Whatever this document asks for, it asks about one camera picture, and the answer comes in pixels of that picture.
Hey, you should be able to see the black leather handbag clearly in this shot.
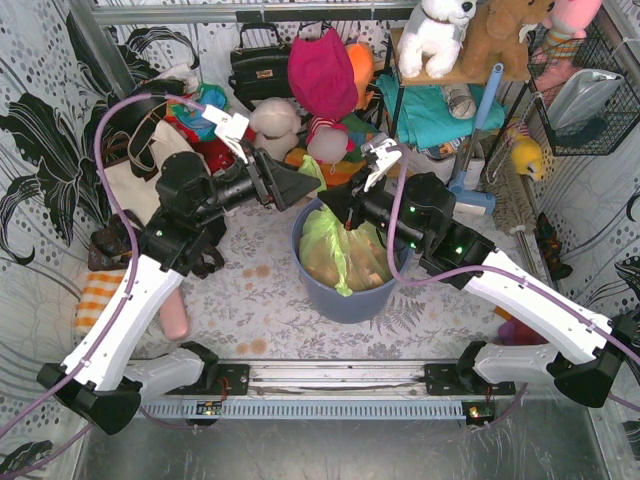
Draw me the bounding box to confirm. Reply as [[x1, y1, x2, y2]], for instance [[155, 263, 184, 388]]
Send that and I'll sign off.
[[228, 22, 294, 109]]

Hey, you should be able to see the red cloth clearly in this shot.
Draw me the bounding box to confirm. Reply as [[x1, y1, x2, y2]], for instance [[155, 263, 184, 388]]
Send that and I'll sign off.
[[187, 127, 235, 173]]

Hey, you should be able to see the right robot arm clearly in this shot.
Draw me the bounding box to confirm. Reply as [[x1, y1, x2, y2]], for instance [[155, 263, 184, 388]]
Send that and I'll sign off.
[[319, 173, 639, 408]]

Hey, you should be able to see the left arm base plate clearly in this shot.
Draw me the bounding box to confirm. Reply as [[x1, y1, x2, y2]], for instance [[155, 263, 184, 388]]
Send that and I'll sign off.
[[168, 363, 250, 396]]

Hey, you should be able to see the orange checkered cloth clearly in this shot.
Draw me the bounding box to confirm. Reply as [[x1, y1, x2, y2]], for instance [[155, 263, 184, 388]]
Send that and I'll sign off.
[[74, 270, 126, 336]]

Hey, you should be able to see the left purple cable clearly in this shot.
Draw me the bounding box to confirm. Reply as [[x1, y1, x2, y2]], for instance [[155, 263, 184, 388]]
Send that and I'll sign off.
[[0, 92, 211, 475]]

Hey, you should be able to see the magenta cloth bag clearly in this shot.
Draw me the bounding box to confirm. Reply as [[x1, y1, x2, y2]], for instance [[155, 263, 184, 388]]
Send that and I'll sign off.
[[287, 27, 358, 120]]

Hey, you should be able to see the brown teddy bear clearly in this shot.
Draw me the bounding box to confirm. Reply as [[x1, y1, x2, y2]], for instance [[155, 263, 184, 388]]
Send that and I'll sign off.
[[460, 0, 555, 81]]

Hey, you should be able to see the orange plush toy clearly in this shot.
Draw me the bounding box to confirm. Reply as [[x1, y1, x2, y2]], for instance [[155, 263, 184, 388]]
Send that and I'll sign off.
[[346, 43, 374, 110]]

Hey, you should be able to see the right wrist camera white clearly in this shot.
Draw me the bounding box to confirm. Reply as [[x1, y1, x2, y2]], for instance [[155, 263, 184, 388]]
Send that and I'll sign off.
[[361, 133, 403, 192]]

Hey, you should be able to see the black round hat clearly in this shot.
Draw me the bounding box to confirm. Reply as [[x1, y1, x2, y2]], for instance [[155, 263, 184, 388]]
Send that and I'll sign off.
[[107, 78, 186, 134]]

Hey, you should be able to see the cream plush bear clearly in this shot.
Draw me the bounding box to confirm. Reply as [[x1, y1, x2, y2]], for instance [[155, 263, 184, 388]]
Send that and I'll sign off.
[[249, 97, 301, 161]]

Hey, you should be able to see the black wire basket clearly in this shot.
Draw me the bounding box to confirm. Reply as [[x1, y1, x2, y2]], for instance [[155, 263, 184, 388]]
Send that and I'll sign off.
[[528, 24, 639, 157]]

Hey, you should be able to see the colorful printed bag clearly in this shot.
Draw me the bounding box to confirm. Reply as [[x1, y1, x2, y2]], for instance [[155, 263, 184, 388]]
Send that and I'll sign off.
[[164, 83, 229, 144]]

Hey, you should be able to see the pink plush toy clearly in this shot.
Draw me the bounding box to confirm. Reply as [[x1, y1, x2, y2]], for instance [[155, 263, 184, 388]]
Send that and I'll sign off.
[[541, 0, 602, 53]]

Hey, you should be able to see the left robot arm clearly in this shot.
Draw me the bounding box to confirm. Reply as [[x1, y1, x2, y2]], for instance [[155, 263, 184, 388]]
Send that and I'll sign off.
[[37, 147, 320, 435]]

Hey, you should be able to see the cream canvas tote bag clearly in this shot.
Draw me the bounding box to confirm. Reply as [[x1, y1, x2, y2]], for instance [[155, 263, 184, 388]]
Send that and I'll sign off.
[[105, 119, 204, 225]]

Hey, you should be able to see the blue floor mop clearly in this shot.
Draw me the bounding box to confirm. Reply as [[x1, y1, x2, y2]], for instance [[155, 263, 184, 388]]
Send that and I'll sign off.
[[444, 62, 505, 216]]

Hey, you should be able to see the teal folded cloth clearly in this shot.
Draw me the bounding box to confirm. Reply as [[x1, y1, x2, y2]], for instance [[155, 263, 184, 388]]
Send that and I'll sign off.
[[376, 74, 506, 149]]

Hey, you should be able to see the pink pouch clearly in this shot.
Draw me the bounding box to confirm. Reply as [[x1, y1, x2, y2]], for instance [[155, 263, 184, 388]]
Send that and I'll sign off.
[[159, 288, 190, 341]]

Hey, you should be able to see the blue trash bin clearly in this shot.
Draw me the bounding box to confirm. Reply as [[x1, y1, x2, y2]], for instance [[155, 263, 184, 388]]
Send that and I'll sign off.
[[291, 199, 396, 324]]

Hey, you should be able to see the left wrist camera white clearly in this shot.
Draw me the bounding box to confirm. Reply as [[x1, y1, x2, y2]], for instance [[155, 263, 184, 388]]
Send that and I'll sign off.
[[202, 105, 249, 164]]

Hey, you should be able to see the silver foil pouch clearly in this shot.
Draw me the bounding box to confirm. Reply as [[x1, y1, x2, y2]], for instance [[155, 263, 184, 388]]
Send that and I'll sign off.
[[547, 69, 625, 130]]

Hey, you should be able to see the rainbow striped bag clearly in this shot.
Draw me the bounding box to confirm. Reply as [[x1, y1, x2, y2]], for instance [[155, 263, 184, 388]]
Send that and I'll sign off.
[[284, 113, 388, 189]]

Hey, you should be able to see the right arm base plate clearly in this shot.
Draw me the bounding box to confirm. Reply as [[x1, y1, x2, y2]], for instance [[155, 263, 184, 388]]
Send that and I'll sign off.
[[422, 363, 516, 396]]

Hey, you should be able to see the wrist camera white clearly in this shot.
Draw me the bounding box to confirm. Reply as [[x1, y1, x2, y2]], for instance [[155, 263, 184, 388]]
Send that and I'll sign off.
[[361, 133, 403, 192], [202, 105, 249, 164]]

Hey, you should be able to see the white plush dog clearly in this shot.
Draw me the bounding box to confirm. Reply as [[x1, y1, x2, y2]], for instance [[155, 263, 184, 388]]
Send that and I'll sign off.
[[397, 0, 477, 79]]

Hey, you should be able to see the yellow plush toy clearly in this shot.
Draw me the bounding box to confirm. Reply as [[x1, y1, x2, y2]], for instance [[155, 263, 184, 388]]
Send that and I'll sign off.
[[506, 122, 544, 181]]

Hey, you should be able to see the purple orange sock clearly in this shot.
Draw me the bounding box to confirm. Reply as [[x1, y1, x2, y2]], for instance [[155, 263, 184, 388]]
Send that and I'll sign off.
[[494, 307, 547, 346]]

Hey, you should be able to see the black metal shelf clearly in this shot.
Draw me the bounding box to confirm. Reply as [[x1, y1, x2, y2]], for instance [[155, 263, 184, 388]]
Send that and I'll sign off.
[[375, 27, 533, 186]]

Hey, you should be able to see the green trash bag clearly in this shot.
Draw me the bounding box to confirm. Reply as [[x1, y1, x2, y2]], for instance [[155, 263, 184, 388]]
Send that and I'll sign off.
[[296, 154, 396, 298]]

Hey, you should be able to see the pink white plush doll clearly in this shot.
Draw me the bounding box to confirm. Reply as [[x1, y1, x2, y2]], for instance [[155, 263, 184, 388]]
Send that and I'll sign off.
[[307, 116, 355, 165]]

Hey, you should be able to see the brown patterned handbag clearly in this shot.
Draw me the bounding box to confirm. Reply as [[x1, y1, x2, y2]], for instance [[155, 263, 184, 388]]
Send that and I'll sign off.
[[87, 214, 227, 279]]

